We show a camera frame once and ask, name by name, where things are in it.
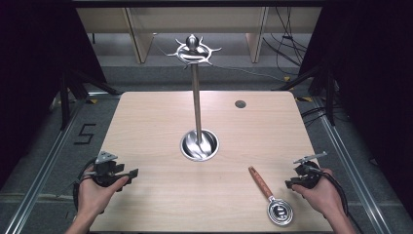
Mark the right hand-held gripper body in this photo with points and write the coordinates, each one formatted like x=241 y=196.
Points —
x=307 y=177

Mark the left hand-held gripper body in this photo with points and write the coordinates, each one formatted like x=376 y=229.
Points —
x=105 y=170

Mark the metal utensil rack with hooks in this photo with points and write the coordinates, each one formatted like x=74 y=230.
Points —
x=196 y=107

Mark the person's right hand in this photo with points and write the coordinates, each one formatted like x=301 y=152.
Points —
x=324 y=195

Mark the person's left hand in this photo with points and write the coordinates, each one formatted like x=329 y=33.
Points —
x=92 y=198

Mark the yellow black floor tape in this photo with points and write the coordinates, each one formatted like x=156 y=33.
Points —
x=303 y=99
x=287 y=78

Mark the black metal stand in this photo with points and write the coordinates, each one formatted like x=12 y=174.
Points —
x=65 y=104
x=330 y=97

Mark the round grey table grommet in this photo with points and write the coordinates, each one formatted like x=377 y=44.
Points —
x=240 y=104

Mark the dark curtain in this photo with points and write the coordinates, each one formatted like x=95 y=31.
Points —
x=373 y=81
x=35 y=81

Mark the light wooden shelf unit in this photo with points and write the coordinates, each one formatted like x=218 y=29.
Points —
x=107 y=20

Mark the aluminium floor rail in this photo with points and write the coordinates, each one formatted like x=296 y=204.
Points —
x=351 y=169
x=42 y=169

